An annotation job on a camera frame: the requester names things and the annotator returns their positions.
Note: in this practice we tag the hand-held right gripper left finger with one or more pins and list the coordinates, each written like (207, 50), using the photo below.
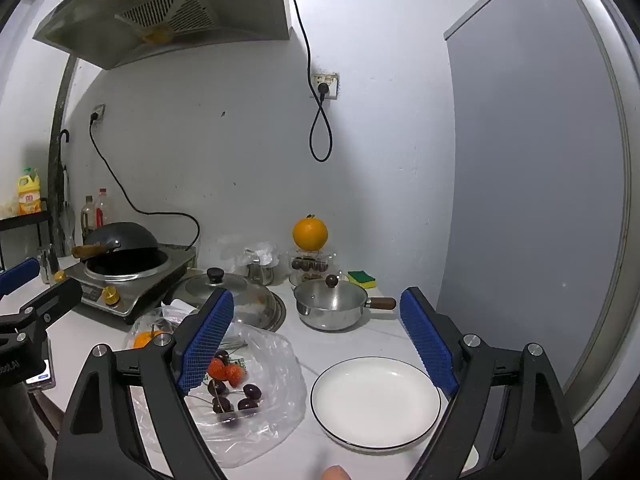
(205, 345)

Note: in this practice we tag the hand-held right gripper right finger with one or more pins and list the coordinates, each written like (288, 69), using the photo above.
(427, 340)

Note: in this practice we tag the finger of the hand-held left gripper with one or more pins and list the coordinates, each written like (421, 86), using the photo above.
(20, 271)
(52, 299)

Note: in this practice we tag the red strawberry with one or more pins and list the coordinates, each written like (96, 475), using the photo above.
(235, 375)
(216, 369)

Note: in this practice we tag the large orange with stem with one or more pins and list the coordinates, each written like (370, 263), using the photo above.
(142, 341)

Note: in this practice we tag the clear plastic bag green print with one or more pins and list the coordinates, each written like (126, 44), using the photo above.
(270, 360)

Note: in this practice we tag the white plate with dark rim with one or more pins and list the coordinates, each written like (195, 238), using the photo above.
(375, 400)

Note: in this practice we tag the person's right hand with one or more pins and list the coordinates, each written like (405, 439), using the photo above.
(335, 473)

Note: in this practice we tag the glass seasoning shaker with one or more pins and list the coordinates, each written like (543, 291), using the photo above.
(48, 262)

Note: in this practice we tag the small white blue device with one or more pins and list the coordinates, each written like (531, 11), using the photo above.
(40, 376)

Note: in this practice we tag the black metal rack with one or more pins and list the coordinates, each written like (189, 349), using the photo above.
(25, 220)

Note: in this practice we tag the large steel pan lid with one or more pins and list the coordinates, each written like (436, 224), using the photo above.
(240, 295)

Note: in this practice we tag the yellow detergent bottle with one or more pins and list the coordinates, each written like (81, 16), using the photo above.
(29, 200)

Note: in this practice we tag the steel induction cooker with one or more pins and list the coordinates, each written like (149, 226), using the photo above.
(135, 290)

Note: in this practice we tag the dark oil bottle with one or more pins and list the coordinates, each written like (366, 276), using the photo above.
(88, 220)

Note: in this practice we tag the yellow green sponge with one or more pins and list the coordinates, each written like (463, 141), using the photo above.
(362, 277)

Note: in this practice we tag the steel cup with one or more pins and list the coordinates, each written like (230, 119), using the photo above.
(262, 272)

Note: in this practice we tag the black umbrella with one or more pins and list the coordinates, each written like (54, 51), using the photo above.
(62, 185)

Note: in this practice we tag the red cap sauce bottle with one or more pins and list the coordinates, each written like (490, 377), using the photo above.
(102, 210)

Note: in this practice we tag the crumpled clear plastic wrap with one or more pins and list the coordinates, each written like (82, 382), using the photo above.
(260, 250)

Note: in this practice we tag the glass saucepan lid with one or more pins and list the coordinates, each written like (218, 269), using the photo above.
(320, 292)

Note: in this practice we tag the row of dark round snacks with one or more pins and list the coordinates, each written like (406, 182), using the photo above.
(310, 263)

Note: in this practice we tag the small round orange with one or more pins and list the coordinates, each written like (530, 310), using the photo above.
(310, 232)

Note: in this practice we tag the grey refrigerator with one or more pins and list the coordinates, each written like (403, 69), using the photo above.
(525, 160)

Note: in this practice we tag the steel range hood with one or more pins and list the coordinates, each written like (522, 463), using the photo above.
(100, 20)

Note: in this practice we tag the small white wall socket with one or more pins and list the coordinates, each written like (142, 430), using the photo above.
(100, 110)

